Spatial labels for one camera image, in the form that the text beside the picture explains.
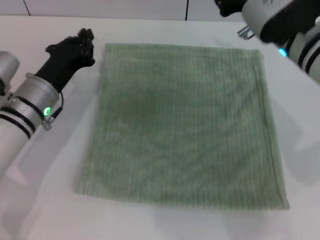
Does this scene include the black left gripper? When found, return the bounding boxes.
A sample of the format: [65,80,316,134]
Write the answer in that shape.
[34,28,97,93]

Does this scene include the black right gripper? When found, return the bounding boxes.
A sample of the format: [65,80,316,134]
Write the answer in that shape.
[214,0,320,47]

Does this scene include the green terry towel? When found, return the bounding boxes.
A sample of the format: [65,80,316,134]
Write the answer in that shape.
[74,42,291,211]

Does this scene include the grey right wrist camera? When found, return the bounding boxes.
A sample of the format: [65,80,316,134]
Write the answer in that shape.
[241,0,297,29]

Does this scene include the silver metal cable connector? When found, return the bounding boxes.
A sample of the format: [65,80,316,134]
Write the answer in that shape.
[236,24,258,40]

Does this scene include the black cable with metal plug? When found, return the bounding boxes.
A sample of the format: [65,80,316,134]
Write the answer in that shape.
[41,90,65,131]

